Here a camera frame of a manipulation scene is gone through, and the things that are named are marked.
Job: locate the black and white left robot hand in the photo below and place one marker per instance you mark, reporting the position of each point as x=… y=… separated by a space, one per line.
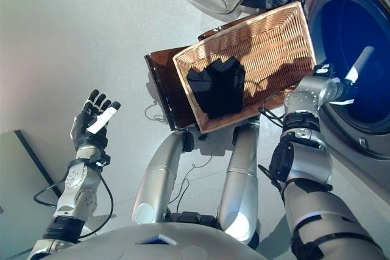
x=88 y=132

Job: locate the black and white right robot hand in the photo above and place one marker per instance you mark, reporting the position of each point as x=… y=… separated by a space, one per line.
x=341 y=92

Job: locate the black garment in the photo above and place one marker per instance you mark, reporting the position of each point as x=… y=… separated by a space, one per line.
x=222 y=89

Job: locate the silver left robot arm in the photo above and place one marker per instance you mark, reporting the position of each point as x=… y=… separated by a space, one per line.
x=79 y=187

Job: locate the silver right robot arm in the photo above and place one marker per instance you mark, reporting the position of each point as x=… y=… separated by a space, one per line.
x=304 y=162

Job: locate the grey front-loading washing machine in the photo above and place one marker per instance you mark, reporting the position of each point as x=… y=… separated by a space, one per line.
x=350 y=144

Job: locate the silver left robot leg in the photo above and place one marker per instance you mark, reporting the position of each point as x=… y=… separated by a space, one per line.
x=158 y=174

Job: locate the silver robot leg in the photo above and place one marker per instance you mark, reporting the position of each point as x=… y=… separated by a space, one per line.
x=240 y=174
x=158 y=174

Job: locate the rectangular wicker laundry basket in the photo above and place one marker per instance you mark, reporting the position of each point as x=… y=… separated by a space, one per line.
x=274 y=44

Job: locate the glossy dark brown stool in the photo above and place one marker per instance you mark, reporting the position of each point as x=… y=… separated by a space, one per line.
x=161 y=83

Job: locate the silver right robot leg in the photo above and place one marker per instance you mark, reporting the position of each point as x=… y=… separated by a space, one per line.
x=240 y=174

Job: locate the silver robot torso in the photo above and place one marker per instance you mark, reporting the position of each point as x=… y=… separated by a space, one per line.
x=152 y=248

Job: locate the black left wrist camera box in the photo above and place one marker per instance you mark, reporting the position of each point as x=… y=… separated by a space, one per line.
x=102 y=159

